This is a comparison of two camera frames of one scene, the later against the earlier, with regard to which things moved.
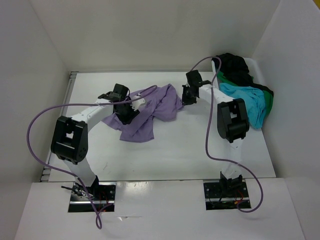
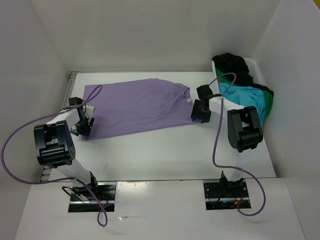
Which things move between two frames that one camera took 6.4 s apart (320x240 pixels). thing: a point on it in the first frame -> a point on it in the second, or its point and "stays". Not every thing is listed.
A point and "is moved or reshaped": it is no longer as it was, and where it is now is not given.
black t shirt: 236,67 stays
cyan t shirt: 254,100 stays
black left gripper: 126,120 -> 85,131
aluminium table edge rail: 65,97 stays
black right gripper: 185,101 -> 205,118
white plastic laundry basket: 256,75 stays
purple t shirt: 162,102 is moved or reshaped
